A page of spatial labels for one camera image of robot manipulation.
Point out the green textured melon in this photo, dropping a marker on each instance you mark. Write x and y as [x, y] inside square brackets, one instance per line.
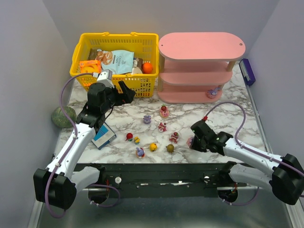
[60, 120]

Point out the small yellow blue toy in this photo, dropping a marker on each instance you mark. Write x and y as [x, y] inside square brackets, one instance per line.
[136, 140]

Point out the yellow plastic shopping basket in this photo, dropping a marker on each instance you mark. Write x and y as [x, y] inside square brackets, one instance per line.
[143, 45]

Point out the orange snack box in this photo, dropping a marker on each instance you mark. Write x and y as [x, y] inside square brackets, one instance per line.
[90, 68]

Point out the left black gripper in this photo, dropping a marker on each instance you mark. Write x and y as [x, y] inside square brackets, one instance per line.
[121, 94]

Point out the brown snack packet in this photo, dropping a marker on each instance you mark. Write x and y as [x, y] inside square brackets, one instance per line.
[93, 54]

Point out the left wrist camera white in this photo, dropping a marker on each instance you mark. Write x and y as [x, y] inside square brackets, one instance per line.
[105, 77]

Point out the red cherry toy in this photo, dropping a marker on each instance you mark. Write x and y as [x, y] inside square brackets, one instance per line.
[129, 137]

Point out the light blue chips bag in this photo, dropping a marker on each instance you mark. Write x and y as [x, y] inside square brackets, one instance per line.
[118, 61]

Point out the purple orange bunny toy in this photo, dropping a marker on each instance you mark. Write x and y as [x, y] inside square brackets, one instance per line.
[140, 152]

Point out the pink bear figure toy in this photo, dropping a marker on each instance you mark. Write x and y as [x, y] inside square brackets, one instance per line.
[162, 127]

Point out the pink three-tier shelf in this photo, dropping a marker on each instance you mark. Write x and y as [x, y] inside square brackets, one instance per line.
[191, 63]

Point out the small purple bunny toy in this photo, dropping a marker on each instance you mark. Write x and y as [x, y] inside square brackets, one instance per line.
[147, 119]

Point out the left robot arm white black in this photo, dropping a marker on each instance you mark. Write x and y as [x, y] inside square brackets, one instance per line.
[58, 184]

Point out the olive brown round toy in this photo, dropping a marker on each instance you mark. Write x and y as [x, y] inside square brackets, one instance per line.
[170, 148]

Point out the purple box at wall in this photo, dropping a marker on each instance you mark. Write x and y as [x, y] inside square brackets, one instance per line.
[247, 72]

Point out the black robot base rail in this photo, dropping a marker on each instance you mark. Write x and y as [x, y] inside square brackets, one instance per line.
[148, 180]

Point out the blue white box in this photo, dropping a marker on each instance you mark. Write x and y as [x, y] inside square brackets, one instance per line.
[104, 136]

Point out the beige round item in basket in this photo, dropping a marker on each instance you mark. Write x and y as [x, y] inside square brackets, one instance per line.
[136, 70]

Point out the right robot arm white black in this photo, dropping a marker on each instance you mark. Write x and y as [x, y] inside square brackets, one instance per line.
[282, 175]

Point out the strawberry pink bear donut toy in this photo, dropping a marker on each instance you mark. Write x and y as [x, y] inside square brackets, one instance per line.
[164, 112]

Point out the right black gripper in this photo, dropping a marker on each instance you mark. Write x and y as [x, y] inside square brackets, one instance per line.
[197, 137]

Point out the orange fruit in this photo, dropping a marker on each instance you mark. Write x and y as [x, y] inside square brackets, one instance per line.
[147, 68]

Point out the purple bunny toy on shelf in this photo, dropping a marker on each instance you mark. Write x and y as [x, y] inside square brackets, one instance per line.
[212, 93]

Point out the yellow duck toy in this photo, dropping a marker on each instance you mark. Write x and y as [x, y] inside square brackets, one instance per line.
[153, 147]

